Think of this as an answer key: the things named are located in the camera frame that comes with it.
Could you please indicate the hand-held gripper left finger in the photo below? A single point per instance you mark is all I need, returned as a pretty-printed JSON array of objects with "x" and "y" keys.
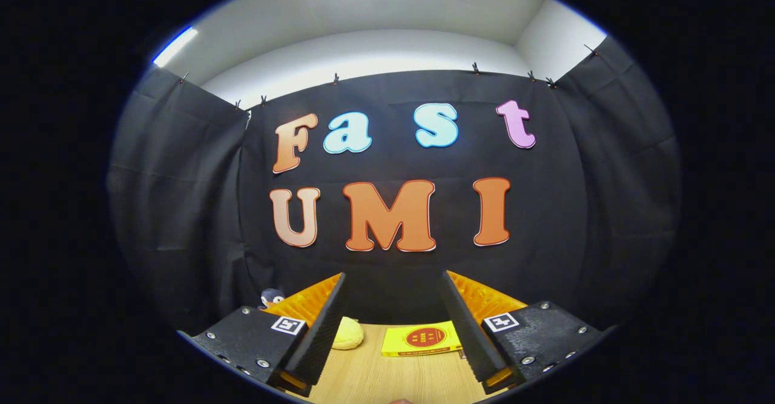
[{"x": 324, "y": 337}]

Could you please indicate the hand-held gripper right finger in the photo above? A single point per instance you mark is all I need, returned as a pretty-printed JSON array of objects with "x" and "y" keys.
[{"x": 469, "y": 334}]

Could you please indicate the yellow plush bread toy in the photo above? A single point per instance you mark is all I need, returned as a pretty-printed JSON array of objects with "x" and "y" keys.
[{"x": 350, "y": 334}]

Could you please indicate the yellow book with red circle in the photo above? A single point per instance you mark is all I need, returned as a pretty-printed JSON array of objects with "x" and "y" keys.
[{"x": 418, "y": 338}]

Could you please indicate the penguin plush toy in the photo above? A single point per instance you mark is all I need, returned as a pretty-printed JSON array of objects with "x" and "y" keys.
[{"x": 272, "y": 298}]

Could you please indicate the ceiling light panel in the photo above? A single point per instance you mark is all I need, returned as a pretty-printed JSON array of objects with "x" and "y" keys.
[{"x": 175, "y": 46}]

